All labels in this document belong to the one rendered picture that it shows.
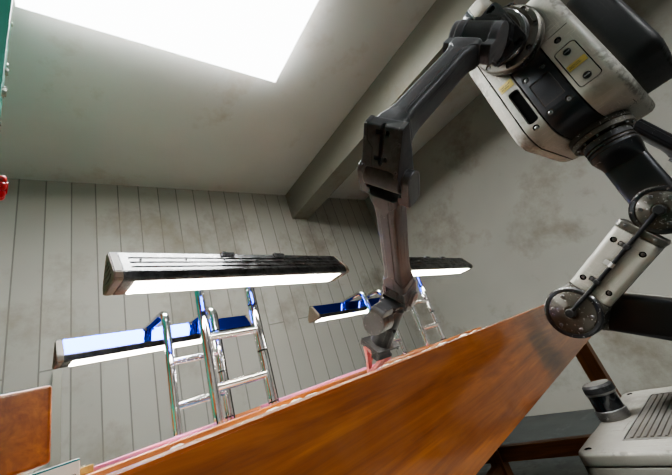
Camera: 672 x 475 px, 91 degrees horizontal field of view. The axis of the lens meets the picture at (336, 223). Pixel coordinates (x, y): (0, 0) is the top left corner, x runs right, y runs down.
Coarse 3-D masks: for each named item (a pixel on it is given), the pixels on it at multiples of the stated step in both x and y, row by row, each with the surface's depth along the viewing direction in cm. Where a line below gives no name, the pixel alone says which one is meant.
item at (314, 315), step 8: (328, 304) 173; (336, 304) 176; (344, 304) 180; (352, 304) 183; (360, 304) 187; (312, 312) 163; (320, 312) 163; (328, 312) 166; (336, 312) 169; (344, 312) 173; (352, 312) 178; (312, 320) 162
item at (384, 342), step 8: (368, 336) 91; (376, 336) 88; (384, 336) 87; (392, 336) 87; (368, 344) 87; (376, 344) 88; (384, 344) 87; (392, 344) 91; (376, 352) 85; (384, 352) 86
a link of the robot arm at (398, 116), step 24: (456, 24) 71; (504, 24) 67; (456, 48) 66; (480, 48) 67; (504, 48) 72; (432, 72) 62; (456, 72) 64; (408, 96) 58; (432, 96) 59; (384, 120) 55; (408, 120) 54; (384, 144) 55; (408, 144) 55; (384, 168) 57; (408, 168) 58
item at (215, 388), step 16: (224, 256) 78; (256, 304) 97; (256, 320) 94; (208, 336) 83; (224, 336) 86; (256, 336) 92; (208, 352) 81; (208, 368) 79; (208, 384) 78; (224, 384) 80; (240, 384) 82; (272, 384) 87; (272, 400) 86
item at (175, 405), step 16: (160, 320) 105; (192, 320) 120; (224, 368) 105; (176, 384) 94; (176, 400) 92; (192, 400) 95; (208, 400) 98; (224, 400) 101; (176, 416) 90; (176, 432) 89
